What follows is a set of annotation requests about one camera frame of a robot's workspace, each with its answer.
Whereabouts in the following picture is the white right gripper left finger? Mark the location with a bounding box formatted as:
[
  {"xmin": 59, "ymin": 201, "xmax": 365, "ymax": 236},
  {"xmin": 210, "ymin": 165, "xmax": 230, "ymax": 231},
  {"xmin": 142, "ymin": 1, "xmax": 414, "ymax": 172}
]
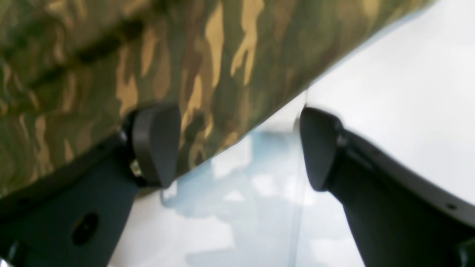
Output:
[{"xmin": 0, "ymin": 104, "xmax": 181, "ymax": 267}]

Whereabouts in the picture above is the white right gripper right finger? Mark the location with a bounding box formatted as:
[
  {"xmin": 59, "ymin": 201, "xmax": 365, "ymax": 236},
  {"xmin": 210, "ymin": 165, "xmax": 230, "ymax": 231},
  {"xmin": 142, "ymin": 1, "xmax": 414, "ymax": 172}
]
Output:
[{"xmin": 299, "ymin": 107, "xmax": 475, "ymax": 267}]

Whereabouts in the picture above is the camouflage t-shirt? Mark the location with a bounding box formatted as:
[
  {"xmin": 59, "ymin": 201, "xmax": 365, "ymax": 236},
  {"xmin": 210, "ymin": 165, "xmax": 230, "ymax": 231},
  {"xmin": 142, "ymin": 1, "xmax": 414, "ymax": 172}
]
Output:
[{"xmin": 0, "ymin": 0, "xmax": 433, "ymax": 197}]

